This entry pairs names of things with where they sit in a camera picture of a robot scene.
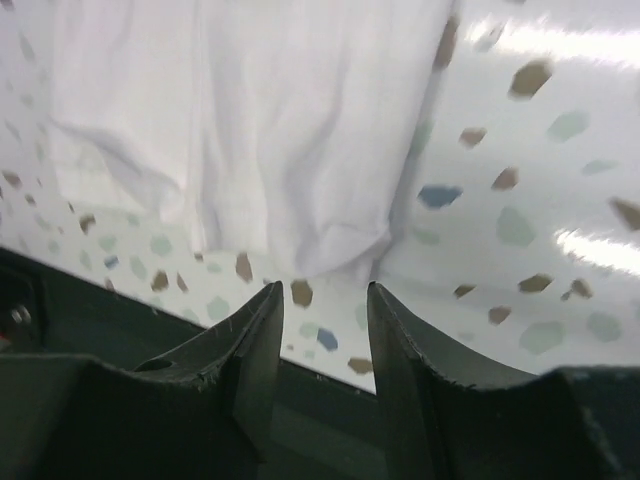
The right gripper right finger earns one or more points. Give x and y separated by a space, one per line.
449 412

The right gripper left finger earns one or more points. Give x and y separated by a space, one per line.
201 410

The white printed tank top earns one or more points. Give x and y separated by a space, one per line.
274 127

